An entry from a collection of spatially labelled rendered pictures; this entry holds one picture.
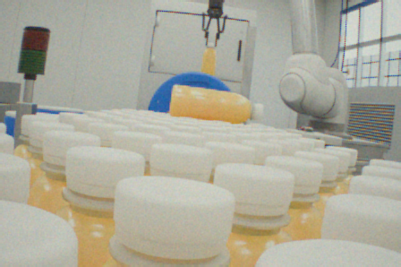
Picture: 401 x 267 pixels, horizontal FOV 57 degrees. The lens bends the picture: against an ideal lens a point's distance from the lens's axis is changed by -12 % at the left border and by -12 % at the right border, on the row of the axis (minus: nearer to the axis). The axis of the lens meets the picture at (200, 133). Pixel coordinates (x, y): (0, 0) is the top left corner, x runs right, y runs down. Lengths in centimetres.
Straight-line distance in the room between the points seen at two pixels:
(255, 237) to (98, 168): 8
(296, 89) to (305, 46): 18
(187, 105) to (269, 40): 583
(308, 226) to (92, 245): 13
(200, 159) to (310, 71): 121
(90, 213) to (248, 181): 7
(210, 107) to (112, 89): 545
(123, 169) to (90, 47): 621
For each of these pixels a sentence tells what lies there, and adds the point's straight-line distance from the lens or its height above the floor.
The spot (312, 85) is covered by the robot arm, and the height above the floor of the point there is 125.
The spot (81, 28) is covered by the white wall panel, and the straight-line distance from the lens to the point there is 646.
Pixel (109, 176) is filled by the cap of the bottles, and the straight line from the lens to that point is 18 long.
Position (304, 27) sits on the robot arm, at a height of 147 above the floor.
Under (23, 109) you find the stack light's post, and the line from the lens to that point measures 86.
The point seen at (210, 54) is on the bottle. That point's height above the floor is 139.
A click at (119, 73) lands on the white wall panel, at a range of 631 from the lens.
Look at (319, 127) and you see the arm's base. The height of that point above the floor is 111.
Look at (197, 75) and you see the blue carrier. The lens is 126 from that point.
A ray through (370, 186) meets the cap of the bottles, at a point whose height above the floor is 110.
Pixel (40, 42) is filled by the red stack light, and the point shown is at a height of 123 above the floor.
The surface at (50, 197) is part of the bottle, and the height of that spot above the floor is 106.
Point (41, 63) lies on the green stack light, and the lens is 86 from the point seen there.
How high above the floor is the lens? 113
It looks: 4 degrees down
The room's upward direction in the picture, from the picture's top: 7 degrees clockwise
